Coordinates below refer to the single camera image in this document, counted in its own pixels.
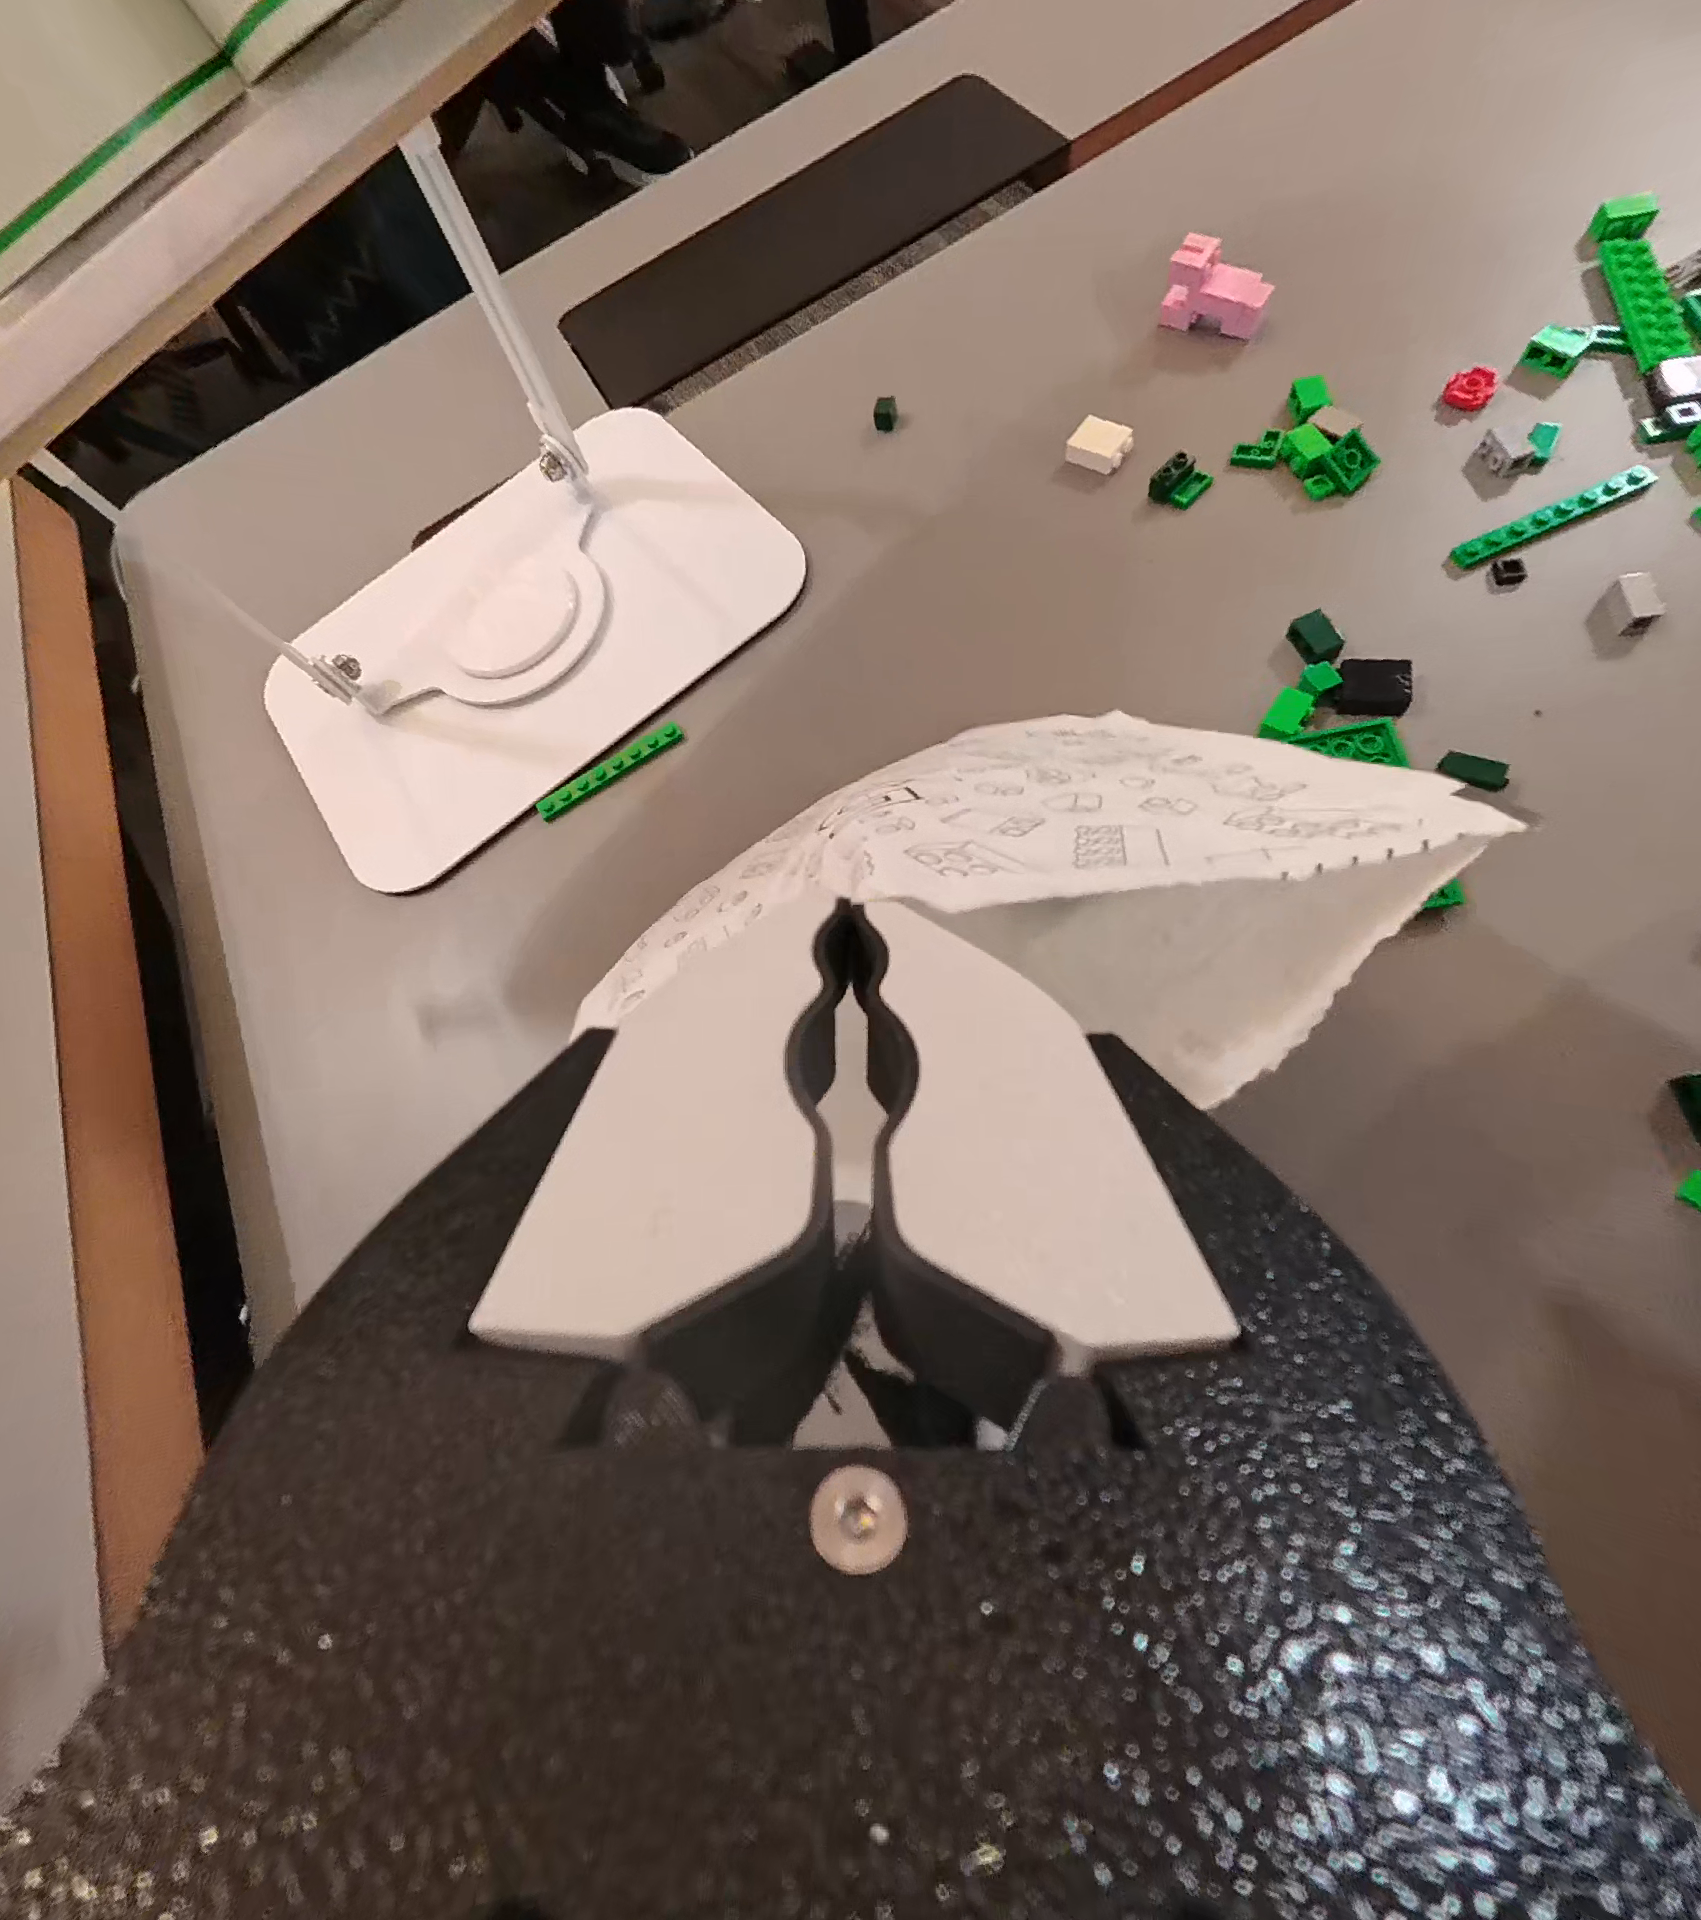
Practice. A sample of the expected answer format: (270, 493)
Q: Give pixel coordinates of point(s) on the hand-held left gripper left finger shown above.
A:
(655, 1170)

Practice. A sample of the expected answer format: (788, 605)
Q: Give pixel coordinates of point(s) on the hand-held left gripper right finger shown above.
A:
(1061, 1200)

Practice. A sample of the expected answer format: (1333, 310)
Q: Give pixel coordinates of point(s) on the brick-printed white paper bag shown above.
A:
(1165, 810)

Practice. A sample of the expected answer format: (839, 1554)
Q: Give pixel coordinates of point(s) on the neighbouring grey desk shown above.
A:
(1091, 60)

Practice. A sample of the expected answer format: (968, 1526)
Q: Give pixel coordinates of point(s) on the thin long green plate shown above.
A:
(611, 772)

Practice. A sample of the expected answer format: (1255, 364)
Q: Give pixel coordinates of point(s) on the bright green brick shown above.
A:
(1284, 713)

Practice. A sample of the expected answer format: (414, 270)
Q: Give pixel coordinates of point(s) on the wide green brick plate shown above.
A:
(1358, 743)

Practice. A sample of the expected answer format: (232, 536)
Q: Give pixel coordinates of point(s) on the dark green slope tile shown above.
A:
(1472, 771)

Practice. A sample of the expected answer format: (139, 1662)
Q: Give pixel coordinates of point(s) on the dark brown brick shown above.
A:
(1375, 687)

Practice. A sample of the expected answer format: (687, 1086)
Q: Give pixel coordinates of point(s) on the dark green and green bricks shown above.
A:
(1180, 480)

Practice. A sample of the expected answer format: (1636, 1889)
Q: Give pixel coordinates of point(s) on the light grey brick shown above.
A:
(1629, 602)

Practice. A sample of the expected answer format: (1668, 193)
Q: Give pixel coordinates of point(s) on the white brick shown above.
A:
(1096, 447)

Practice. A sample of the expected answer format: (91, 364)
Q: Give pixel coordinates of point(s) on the pile of small green bricks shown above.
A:
(1315, 450)

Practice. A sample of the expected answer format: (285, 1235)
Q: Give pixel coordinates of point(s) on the long green brick plate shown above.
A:
(1554, 519)

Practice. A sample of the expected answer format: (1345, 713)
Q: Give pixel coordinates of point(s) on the grey brick with teal piece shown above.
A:
(1509, 450)

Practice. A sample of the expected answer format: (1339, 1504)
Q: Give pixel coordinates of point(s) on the red round brick piece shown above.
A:
(1467, 390)

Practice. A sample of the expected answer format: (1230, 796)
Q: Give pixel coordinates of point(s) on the pink brick pig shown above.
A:
(1216, 292)

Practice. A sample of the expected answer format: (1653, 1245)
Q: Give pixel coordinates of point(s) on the pile of mixed green bricks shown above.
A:
(1638, 300)

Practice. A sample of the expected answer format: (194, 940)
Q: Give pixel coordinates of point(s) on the instruction booklet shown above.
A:
(41, 134)

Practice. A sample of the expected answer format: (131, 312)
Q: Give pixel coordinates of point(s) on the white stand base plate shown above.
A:
(564, 675)

